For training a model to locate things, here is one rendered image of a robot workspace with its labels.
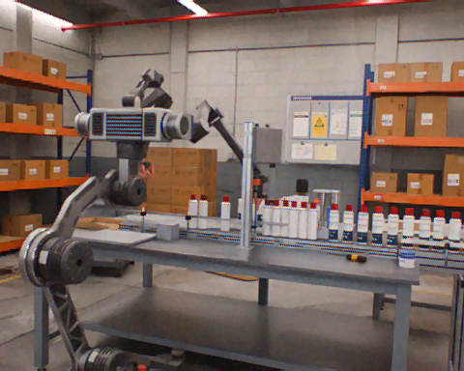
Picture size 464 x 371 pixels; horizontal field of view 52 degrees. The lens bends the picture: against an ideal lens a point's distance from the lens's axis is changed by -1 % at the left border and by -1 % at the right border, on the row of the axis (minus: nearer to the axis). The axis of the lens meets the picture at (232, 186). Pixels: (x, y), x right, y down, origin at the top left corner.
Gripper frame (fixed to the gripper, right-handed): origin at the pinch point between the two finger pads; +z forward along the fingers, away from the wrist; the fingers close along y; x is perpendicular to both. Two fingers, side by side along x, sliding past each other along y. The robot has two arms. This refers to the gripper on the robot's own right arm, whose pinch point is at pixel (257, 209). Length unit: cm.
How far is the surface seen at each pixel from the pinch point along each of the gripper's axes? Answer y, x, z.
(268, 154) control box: -10.9, 17.9, -31.9
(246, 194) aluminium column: -1.3, 22.4, -10.1
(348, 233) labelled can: -53, 8, 8
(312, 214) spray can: -33.9, 8.3, 0.0
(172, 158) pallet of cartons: 213, -287, -22
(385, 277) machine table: -75, 52, 19
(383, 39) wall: -31, -432, -195
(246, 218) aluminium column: -1.8, 22.8, 2.8
